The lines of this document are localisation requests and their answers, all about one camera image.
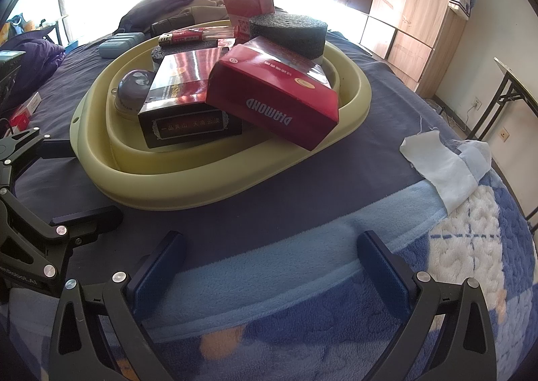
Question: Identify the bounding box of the black folded umbrella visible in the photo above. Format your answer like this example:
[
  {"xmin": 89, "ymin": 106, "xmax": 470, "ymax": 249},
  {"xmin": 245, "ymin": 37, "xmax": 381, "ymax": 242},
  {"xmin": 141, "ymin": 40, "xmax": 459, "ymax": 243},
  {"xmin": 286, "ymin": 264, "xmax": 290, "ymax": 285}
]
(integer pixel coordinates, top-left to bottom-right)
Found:
[{"xmin": 149, "ymin": 13, "xmax": 202, "ymax": 35}]

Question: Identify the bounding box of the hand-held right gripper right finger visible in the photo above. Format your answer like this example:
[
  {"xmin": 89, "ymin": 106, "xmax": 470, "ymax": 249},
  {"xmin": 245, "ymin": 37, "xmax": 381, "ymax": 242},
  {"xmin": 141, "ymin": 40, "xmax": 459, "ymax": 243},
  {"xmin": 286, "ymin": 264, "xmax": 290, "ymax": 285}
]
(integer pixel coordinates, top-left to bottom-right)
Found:
[{"xmin": 356, "ymin": 230, "xmax": 492, "ymax": 381}]

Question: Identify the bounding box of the yellow plastic basin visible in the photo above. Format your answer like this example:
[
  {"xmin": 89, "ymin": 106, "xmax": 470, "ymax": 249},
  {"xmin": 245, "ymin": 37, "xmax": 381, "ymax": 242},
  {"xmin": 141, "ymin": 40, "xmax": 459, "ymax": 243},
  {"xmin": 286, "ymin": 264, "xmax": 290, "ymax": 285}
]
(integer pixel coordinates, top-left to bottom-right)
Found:
[{"xmin": 71, "ymin": 20, "xmax": 374, "ymax": 210}]

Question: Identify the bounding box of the dark purple jacket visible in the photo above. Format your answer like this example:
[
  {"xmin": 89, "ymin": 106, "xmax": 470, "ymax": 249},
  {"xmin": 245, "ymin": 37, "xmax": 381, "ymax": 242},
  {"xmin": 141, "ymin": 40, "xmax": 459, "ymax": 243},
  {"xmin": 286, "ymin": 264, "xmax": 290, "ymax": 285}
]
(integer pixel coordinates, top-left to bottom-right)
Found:
[{"xmin": 0, "ymin": 37, "xmax": 67, "ymax": 113}]

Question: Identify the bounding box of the large red box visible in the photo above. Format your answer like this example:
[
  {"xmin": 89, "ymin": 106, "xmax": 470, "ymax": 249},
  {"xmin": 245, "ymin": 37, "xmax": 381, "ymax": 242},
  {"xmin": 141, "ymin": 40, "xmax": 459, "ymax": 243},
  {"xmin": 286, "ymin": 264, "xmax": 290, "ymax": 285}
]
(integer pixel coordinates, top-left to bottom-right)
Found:
[{"xmin": 204, "ymin": 37, "xmax": 340, "ymax": 152}]

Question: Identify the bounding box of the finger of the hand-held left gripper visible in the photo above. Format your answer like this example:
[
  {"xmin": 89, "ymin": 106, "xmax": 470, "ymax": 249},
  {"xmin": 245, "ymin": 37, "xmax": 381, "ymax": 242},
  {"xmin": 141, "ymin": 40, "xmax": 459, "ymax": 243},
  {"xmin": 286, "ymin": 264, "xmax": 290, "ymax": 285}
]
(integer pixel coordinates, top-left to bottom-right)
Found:
[
  {"xmin": 0, "ymin": 127, "xmax": 82, "ymax": 163},
  {"xmin": 0, "ymin": 188, "xmax": 124, "ymax": 249}
]

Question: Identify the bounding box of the light blue cloth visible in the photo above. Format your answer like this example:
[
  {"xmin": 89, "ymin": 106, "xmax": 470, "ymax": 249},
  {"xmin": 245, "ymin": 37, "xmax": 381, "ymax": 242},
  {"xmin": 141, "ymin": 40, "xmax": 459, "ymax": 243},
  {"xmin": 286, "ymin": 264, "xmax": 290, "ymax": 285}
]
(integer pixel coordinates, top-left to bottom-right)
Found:
[{"xmin": 456, "ymin": 139, "xmax": 492, "ymax": 176}]

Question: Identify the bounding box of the black-legged desk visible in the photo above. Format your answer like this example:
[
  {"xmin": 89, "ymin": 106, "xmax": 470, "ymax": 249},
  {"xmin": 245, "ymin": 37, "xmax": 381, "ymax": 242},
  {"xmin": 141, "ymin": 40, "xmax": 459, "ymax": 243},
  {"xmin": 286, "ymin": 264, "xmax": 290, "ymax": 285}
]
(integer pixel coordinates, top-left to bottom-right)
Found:
[{"xmin": 479, "ymin": 57, "xmax": 538, "ymax": 146}]

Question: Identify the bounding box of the white cloth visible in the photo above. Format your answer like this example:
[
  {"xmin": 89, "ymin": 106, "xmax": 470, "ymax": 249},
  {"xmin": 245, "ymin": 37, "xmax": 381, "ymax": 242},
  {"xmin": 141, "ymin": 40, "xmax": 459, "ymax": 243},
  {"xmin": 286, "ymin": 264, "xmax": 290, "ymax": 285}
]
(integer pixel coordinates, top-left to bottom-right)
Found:
[{"xmin": 398, "ymin": 131, "xmax": 480, "ymax": 214}]

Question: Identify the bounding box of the wooden wardrobe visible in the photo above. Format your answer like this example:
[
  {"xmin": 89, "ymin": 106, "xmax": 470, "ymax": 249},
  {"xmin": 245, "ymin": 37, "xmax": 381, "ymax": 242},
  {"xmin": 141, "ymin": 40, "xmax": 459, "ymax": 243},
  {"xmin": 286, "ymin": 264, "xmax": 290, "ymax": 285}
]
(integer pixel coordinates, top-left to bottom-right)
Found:
[{"xmin": 332, "ymin": 0, "xmax": 482, "ymax": 98}]

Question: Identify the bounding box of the black box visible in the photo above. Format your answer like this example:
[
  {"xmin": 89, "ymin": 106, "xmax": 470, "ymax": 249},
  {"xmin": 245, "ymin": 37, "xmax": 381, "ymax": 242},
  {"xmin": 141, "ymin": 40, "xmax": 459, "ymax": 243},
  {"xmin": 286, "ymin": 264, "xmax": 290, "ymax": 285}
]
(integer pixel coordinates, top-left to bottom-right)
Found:
[{"xmin": 0, "ymin": 50, "xmax": 27, "ymax": 96}]

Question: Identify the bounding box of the small red white box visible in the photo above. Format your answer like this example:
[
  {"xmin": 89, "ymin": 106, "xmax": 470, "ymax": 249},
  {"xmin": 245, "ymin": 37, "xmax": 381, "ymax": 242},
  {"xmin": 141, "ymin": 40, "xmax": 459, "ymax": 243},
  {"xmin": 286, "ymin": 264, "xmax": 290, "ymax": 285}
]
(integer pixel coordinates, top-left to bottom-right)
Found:
[{"xmin": 10, "ymin": 92, "xmax": 42, "ymax": 134}]

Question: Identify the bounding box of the blue printed fleece blanket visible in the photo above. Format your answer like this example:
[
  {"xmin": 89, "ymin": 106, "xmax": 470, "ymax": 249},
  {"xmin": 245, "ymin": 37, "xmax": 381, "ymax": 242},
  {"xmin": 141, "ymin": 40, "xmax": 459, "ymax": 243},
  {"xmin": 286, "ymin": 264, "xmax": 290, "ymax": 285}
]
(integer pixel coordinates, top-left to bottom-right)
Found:
[{"xmin": 0, "ymin": 150, "xmax": 538, "ymax": 381}]

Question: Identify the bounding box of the red and white box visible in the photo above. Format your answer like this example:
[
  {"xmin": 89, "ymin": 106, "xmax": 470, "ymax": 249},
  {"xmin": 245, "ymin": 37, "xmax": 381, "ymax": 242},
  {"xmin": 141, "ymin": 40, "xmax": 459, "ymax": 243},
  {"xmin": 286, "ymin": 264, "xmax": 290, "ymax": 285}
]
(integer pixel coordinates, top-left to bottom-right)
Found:
[{"xmin": 221, "ymin": 0, "xmax": 276, "ymax": 39}]

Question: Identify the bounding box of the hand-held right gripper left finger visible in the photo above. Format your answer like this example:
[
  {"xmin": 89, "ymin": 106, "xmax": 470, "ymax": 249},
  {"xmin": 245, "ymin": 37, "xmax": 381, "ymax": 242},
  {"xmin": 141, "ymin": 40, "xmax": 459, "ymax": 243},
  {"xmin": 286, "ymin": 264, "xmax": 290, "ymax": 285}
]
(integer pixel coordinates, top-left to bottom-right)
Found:
[{"xmin": 48, "ymin": 231, "xmax": 188, "ymax": 381}]

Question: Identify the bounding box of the dark glossy gold-print box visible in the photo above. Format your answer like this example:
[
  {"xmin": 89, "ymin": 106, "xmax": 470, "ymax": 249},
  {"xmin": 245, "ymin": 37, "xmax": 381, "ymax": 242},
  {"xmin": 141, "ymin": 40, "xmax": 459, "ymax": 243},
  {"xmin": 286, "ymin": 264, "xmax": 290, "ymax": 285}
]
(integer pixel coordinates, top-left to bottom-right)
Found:
[{"xmin": 137, "ymin": 49, "xmax": 243, "ymax": 149}]

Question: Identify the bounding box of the blue bed sheet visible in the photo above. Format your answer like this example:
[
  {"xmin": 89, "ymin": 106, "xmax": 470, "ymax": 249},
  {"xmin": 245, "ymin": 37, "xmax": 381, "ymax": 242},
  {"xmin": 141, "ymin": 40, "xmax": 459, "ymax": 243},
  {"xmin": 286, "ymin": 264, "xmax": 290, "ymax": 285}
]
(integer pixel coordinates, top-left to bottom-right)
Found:
[{"xmin": 0, "ymin": 28, "xmax": 467, "ymax": 298}]

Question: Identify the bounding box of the light blue ribbed case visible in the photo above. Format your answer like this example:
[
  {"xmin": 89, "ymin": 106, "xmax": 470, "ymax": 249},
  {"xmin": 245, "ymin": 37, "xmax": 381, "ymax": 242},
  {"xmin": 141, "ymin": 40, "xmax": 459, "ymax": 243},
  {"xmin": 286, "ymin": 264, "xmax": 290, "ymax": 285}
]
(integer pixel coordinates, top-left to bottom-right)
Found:
[{"xmin": 99, "ymin": 32, "xmax": 146, "ymax": 58}]

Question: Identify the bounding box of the purple clothing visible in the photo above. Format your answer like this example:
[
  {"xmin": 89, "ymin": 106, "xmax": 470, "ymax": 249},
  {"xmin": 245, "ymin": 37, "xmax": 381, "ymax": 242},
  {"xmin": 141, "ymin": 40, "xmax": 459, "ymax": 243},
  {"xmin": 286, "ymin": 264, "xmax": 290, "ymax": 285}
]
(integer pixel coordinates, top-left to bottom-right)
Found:
[{"xmin": 118, "ymin": 0, "xmax": 202, "ymax": 35}]

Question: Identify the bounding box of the red clear plastic tube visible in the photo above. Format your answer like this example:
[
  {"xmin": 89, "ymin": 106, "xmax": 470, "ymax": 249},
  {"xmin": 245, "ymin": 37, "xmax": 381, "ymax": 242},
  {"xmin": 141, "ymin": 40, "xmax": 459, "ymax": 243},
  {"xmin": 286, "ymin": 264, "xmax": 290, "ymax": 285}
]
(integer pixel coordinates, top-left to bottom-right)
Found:
[{"xmin": 157, "ymin": 26, "xmax": 238, "ymax": 46}]

